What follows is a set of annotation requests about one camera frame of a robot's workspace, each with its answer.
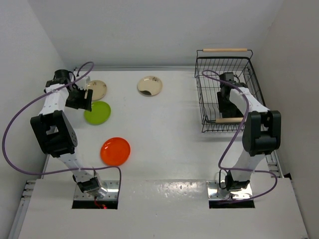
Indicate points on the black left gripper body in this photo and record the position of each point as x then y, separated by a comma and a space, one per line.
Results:
76, 98

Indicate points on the cream plate with black mark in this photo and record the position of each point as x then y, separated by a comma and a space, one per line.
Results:
150, 85

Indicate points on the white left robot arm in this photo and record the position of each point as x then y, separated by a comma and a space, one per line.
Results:
56, 136

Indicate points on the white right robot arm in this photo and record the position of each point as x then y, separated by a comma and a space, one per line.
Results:
262, 129

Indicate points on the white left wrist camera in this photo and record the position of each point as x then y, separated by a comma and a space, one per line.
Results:
83, 82

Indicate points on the orange plate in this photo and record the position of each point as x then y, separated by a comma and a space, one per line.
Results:
115, 151

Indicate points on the black wire dish rack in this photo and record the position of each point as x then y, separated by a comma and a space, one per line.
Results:
236, 61

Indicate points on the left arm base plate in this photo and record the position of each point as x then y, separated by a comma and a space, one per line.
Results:
108, 192

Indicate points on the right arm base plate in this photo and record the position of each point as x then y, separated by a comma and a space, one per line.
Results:
217, 192

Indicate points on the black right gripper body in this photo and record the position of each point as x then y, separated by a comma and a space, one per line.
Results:
226, 104

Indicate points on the green plate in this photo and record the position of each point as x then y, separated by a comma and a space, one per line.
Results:
99, 114

